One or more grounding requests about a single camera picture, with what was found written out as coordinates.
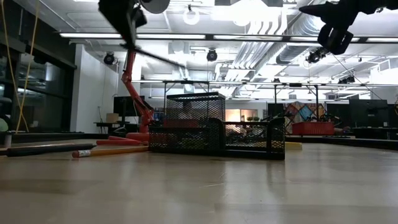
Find colourful patchwork quilt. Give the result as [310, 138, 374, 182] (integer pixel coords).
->
[283, 101, 327, 127]

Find red-handled scissors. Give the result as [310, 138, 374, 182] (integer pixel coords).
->
[96, 136, 147, 147]

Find white cylinder post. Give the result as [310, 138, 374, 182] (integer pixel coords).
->
[3, 130, 13, 149]

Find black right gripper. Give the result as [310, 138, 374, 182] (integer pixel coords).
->
[298, 0, 398, 26]

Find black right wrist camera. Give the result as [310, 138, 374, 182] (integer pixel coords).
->
[317, 24, 354, 56]

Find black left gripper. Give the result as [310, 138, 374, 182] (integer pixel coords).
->
[98, 0, 147, 50]

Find black metal table frame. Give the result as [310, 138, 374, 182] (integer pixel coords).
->
[161, 79, 211, 110]
[272, 82, 320, 121]

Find red plastic crate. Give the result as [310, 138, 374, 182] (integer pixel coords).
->
[292, 121, 336, 136]
[163, 118, 200, 128]

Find silver ventilation duct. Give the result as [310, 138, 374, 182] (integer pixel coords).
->
[275, 12, 330, 65]

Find red desk lamp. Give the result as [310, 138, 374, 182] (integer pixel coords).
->
[121, 0, 171, 142]

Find black mesh desk organizer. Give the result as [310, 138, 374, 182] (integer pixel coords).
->
[148, 91, 286, 161]

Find black aluminium table frame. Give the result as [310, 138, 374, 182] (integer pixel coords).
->
[0, 131, 398, 151]

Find yellow cable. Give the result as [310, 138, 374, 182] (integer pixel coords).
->
[0, 0, 41, 133]

